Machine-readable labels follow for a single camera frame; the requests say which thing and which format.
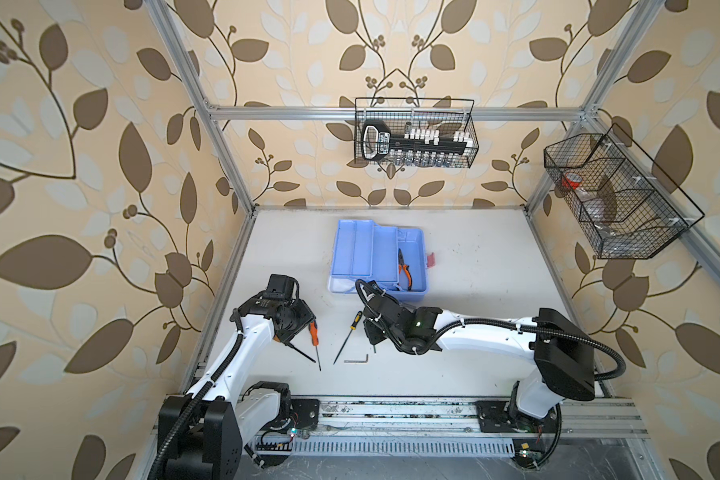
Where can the black socket set holder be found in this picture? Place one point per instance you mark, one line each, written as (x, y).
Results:
(376, 141)

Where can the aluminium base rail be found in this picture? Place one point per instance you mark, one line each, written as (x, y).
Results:
(602, 418)

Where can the white and blue tool box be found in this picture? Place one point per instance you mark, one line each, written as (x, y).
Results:
(366, 250)

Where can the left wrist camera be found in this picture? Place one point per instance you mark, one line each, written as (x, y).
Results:
(282, 288)

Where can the black yellow handled screwdriver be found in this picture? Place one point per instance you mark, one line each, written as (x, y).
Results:
(358, 317)

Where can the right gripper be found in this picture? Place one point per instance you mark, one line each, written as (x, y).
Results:
(370, 332)

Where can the orange handled pliers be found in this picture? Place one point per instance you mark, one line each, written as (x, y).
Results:
(405, 274)

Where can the flat lying hex key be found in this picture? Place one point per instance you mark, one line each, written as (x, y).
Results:
(357, 361)

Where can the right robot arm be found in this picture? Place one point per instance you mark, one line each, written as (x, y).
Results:
(537, 361)

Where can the wire basket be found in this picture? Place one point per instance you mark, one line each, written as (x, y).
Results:
(445, 114)
(628, 206)

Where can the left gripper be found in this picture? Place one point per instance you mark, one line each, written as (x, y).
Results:
(306, 317)

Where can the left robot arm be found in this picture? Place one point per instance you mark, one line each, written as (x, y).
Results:
(205, 432)

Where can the back wire basket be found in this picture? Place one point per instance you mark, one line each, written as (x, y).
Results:
(445, 114)

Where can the red handled screwdriver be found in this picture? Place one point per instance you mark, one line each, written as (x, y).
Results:
(313, 329)

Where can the right wire basket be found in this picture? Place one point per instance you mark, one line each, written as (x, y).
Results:
(628, 206)

